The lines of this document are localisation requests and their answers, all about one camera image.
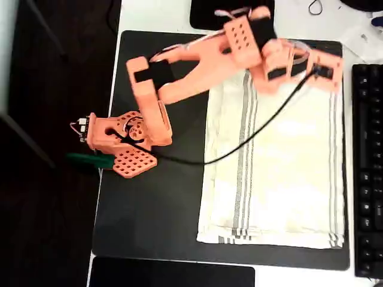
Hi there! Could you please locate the grey metal bar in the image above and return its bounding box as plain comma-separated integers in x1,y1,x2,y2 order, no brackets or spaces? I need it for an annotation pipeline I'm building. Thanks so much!
25,0,66,57
0,113,57,169

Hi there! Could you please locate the large dark grey desk mat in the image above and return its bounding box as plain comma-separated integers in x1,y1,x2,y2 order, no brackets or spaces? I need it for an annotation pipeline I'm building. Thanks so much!
91,29,351,271

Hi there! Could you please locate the black floor cable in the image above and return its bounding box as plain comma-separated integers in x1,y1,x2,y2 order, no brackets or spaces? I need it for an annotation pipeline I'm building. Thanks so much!
107,0,120,33

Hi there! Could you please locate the robot controller board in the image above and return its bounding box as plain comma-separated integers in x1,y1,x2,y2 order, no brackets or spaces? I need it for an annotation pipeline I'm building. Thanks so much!
70,116,91,143

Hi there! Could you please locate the green table clamp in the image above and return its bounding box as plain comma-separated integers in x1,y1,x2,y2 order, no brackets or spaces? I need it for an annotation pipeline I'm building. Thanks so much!
65,152,116,172

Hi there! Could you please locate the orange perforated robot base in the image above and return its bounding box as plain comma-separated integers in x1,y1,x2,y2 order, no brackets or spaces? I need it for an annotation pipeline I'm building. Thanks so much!
88,110,159,179

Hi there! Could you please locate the red white servo wire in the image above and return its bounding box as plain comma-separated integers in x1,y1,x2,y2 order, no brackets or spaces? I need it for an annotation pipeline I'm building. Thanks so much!
285,38,315,62
214,8,253,19

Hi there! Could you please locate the white striped dish towel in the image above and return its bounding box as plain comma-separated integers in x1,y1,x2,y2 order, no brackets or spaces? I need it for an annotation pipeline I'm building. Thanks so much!
196,68,345,249

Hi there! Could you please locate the thin black wire loop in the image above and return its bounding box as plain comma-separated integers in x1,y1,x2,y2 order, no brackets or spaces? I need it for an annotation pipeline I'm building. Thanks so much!
308,0,326,16

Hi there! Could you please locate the orange framed wrist camera mount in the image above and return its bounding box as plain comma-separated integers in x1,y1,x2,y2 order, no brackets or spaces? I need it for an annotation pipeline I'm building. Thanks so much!
308,50,344,93

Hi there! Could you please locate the white furniture panel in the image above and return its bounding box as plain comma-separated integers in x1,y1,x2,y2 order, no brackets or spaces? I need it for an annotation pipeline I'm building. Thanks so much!
0,0,19,117

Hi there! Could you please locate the black keyboard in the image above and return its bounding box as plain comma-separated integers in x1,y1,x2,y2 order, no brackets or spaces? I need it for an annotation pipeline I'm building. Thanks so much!
352,63,383,279

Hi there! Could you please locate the black camera cable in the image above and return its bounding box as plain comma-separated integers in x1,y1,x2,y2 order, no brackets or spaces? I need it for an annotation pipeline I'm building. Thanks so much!
115,67,323,165

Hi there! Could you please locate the dark rounded object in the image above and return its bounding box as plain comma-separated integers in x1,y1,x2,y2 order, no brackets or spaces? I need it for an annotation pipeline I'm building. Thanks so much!
339,0,383,13

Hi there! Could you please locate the black mouse pad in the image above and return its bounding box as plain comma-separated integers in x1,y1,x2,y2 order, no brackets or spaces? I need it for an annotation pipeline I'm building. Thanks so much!
189,0,275,31
88,256,256,287

